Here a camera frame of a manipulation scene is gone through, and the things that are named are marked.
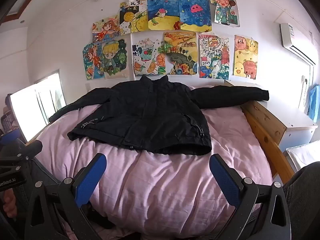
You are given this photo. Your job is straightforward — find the person's left leg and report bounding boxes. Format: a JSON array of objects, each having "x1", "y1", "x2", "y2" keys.
[{"x1": 15, "y1": 155, "x2": 116, "y2": 240}]

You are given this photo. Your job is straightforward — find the wooden bed frame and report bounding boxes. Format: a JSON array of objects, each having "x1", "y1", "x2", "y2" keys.
[{"x1": 25, "y1": 79, "x2": 296, "y2": 183}]

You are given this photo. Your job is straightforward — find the white wall hanger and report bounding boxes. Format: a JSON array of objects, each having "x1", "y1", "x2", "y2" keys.
[{"x1": 301, "y1": 75, "x2": 310, "y2": 108}]

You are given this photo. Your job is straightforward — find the blond boy drawing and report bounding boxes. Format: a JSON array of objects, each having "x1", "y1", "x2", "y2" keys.
[{"x1": 101, "y1": 39, "x2": 129, "y2": 80}]

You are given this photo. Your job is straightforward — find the underwater orange-haired girl drawing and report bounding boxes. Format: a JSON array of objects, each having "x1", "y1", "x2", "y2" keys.
[{"x1": 82, "y1": 42, "x2": 105, "y2": 81}]

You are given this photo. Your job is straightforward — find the black padded jacket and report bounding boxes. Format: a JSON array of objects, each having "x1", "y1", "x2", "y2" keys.
[{"x1": 48, "y1": 75, "x2": 270, "y2": 155}]

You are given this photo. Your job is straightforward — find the dark cluttered shelf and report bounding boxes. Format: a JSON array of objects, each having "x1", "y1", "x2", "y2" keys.
[{"x1": 0, "y1": 94, "x2": 24, "y2": 137}]

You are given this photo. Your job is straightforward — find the white wall pipe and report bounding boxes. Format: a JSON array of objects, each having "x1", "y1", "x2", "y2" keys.
[{"x1": 124, "y1": 0, "x2": 137, "y2": 81}]

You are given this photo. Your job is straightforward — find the red-haired character drawing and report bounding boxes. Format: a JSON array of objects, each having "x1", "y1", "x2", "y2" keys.
[{"x1": 208, "y1": 0, "x2": 241, "y2": 28}]

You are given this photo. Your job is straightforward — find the person's leg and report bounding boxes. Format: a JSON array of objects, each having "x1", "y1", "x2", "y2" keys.
[
  {"x1": 15, "y1": 155, "x2": 116, "y2": 240},
  {"x1": 282, "y1": 161, "x2": 320, "y2": 240}
]

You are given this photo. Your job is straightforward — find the brown wooden ceiling frame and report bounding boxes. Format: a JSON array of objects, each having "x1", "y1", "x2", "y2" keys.
[{"x1": 4, "y1": 0, "x2": 52, "y2": 23}]

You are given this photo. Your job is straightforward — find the white air conditioner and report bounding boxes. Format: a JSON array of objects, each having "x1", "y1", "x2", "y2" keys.
[{"x1": 279, "y1": 23, "x2": 320, "y2": 66}]

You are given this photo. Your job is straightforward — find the turtles and cup drawing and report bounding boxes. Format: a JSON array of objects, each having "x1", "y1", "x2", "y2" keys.
[{"x1": 132, "y1": 38, "x2": 167, "y2": 77}]

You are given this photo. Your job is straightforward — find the landscape drawing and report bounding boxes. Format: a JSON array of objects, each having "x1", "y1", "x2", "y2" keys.
[{"x1": 164, "y1": 31, "x2": 198, "y2": 76}]

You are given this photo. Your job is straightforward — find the city and dragon drawing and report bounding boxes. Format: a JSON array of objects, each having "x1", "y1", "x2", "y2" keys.
[{"x1": 198, "y1": 34, "x2": 230, "y2": 80}]

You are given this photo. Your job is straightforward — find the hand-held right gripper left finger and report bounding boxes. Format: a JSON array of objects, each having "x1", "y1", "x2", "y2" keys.
[{"x1": 24, "y1": 152, "x2": 108, "y2": 240}]

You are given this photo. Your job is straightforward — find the bright window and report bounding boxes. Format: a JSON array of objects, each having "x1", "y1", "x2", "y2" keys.
[{"x1": 9, "y1": 72, "x2": 67, "y2": 141}]

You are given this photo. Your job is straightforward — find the pigs and chicks drawing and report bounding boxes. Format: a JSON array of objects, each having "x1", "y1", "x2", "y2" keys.
[{"x1": 233, "y1": 35, "x2": 259, "y2": 80}]

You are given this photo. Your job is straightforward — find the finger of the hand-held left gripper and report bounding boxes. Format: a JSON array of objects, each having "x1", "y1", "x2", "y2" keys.
[
  {"x1": 0, "y1": 129, "x2": 22, "y2": 146},
  {"x1": 14, "y1": 140, "x2": 43, "y2": 162}
]

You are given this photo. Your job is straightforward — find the person's right leg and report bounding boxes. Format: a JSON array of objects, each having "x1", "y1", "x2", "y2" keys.
[{"x1": 282, "y1": 161, "x2": 320, "y2": 240}]

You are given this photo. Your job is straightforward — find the blue hanging cloth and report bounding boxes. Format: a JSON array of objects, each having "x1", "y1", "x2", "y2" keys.
[{"x1": 307, "y1": 85, "x2": 320, "y2": 123}]

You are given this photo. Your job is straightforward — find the swimming girl drawing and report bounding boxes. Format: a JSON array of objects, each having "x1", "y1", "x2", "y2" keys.
[{"x1": 92, "y1": 15, "x2": 121, "y2": 43}]

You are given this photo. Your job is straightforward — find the pineapple drawing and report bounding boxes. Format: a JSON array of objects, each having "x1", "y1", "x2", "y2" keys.
[{"x1": 119, "y1": 0, "x2": 148, "y2": 35}]

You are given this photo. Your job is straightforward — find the pink jellyfish drawing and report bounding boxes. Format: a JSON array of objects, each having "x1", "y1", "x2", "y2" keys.
[{"x1": 177, "y1": 0, "x2": 212, "y2": 32}]

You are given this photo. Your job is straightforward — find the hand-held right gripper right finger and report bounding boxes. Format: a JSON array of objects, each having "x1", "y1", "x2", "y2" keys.
[{"x1": 209, "y1": 154, "x2": 297, "y2": 240}]

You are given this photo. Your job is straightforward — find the fish on sand drawing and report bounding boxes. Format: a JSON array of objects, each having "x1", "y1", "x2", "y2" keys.
[{"x1": 147, "y1": 0, "x2": 181, "y2": 32}]

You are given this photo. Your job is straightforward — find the white cushion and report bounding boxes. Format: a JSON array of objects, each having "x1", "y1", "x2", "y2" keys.
[{"x1": 286, "y1": 140, "x2": 320, "y2": 173}]

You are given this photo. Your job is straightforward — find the pink duvet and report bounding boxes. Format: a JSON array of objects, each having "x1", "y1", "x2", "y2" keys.
[{"x1": 32, "y1": 85, "x2": 274, "y2": 240}]

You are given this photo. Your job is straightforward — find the person's left hand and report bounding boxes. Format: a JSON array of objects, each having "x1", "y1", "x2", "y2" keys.
[{"x1": 2, "y1": 189, "x2": 18, "y2": 218}]

